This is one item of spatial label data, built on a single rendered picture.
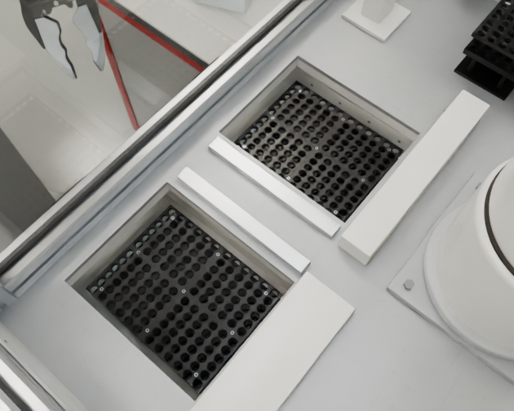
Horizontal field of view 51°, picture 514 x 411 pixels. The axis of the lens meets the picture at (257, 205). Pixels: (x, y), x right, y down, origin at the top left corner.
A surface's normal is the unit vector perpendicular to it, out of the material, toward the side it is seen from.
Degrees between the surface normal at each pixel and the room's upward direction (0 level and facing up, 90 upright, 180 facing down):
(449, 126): 0
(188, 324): 0
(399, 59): 0
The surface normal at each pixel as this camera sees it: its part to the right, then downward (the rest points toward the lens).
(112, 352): 0.00, -0.44
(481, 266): -0.93, 0.33
